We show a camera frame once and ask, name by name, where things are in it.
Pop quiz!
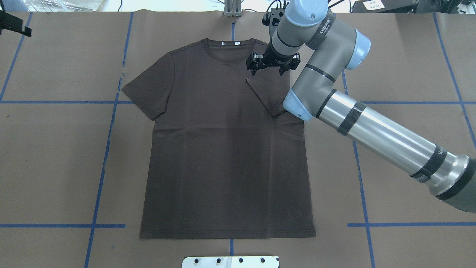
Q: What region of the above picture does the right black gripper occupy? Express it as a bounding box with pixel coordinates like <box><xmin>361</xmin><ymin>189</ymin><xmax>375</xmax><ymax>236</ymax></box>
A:
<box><xmin>246</xmin><ymin>45</ymin><xmax>301</xmax><ymax>75</ymax></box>

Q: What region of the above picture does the dark brown t-shirt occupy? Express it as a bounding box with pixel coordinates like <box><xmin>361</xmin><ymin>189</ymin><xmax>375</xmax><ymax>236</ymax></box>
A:
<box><xmin>122</xmin><ymin>39</ymin><xmax>316</xmax><ymax>239</ymax></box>

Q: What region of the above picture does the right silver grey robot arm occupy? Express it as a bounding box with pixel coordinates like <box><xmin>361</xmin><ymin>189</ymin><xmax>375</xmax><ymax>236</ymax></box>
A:
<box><xmin>246</xmin><ymin>0</ymin><xmax>476</xmax><ymax>213</ymax></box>

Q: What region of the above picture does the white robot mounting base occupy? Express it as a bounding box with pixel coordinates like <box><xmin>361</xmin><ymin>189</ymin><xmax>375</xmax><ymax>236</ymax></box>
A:
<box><xmin>181</xmin><ymin>256</ymin><xmax>280</xmax><ymax>268</ymax></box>

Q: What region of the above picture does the aluminium frame post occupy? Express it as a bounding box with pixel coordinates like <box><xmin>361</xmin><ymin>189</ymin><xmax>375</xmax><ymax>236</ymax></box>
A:
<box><xmin>221</xmin><ymin>0</ymin><xmax>242</xmax><ymax>17</ymax></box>

